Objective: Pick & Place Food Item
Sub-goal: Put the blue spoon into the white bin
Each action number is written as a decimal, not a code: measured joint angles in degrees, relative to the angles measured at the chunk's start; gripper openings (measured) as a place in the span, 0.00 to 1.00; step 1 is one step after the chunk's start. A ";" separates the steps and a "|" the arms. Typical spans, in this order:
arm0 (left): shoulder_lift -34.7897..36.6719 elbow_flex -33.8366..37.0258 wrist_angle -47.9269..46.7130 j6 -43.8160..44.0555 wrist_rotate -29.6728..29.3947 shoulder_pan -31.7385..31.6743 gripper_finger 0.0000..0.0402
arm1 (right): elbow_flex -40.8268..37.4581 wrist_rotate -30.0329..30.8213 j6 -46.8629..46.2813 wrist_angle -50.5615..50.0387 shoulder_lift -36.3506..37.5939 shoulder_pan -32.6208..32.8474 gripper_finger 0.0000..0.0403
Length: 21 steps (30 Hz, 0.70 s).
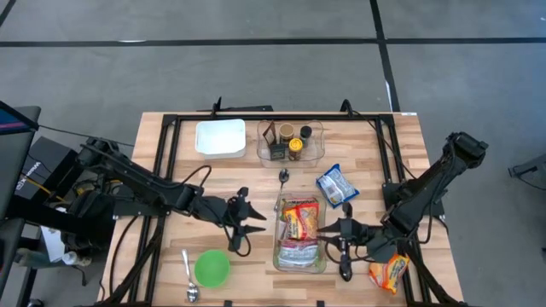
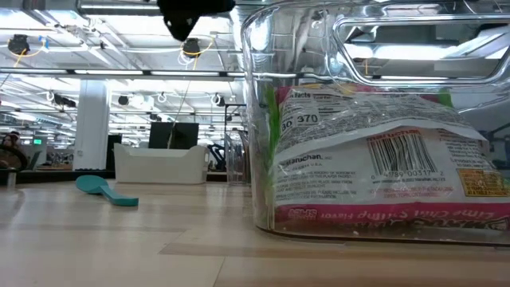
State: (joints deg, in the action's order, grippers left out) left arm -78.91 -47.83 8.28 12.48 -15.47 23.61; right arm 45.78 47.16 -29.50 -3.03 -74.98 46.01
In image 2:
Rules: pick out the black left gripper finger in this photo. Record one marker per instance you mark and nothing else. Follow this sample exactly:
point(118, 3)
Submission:
point(187, 12)

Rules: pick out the lime chili shrimp ramen packet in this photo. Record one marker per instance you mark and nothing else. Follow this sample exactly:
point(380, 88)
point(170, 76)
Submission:
point(358, 171)

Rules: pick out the background black robot arm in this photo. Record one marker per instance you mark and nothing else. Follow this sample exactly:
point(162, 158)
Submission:
point(217, 155)

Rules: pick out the long ceiling light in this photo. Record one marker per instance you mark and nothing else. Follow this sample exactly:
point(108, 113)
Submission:
point(107, 72)

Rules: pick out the black background monitor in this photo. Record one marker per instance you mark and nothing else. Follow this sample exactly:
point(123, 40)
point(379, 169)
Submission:
point(175, 135)

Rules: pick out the white pillar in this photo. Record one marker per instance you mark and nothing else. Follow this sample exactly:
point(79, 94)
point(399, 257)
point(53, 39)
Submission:
point(92, 119)

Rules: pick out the small clear plastic bin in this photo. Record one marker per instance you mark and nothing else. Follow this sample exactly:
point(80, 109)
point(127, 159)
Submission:
point(235, 159)

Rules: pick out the white plastic bin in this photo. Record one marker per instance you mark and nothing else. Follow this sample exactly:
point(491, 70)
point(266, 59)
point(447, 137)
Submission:
point(159, 167)

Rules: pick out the large clear plastic bin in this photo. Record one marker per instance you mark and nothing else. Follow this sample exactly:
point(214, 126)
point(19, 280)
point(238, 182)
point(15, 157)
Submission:
point(259, 159)

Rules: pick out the teal plastic spoon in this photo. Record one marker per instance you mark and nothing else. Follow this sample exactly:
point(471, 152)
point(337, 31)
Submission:
point(91, 184)

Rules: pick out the person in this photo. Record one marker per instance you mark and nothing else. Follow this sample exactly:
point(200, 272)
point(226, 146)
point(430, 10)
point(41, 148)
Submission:
point(11, 139)

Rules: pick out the silver ventilation duct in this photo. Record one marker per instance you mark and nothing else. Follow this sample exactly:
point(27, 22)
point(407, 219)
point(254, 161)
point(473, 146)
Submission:
point(119, 7)

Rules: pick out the black aluminium rig frame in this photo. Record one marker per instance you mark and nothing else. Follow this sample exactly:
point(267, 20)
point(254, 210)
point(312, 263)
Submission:
point(60, 177)

